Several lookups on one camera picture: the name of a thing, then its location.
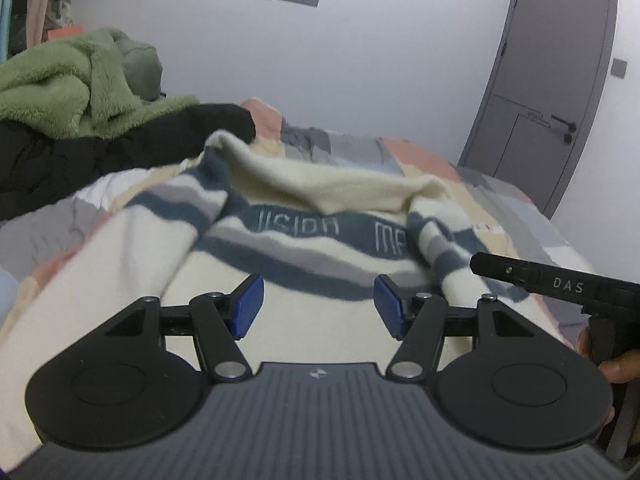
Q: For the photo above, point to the black garment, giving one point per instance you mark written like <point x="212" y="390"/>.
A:
<point x="75" y="162"/>

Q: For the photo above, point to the orange box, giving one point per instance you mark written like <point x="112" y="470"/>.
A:
<point x="62" y="33"/>

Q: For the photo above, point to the grey door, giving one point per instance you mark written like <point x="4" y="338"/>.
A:
<point x="550" y="60"/>

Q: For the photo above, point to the small grey wall switch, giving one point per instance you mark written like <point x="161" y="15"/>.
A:
<point x="620" y="68"/>

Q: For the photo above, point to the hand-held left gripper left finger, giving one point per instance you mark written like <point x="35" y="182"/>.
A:
<point x="248" y="306"/>

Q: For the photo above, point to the person's right hand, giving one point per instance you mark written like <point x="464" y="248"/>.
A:
<point x="622" y="367"/>

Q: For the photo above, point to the grey-green cushion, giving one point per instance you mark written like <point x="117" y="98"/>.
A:
<point x="145" y="67"/>

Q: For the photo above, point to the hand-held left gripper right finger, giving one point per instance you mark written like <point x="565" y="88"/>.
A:
<point x="388" y="306"/>

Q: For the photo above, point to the patchwork bed quilt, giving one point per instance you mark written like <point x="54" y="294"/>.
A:
<point x="525" y="200"/>

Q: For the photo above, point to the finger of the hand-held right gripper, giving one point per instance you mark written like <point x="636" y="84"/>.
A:
<point x="505" y="270"/>

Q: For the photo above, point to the cream striped sweater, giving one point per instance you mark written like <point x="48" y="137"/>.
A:
<point x="310" y="187"/>

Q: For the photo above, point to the green fleece blanket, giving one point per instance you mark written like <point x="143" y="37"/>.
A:
<point x="50" y="85"/>

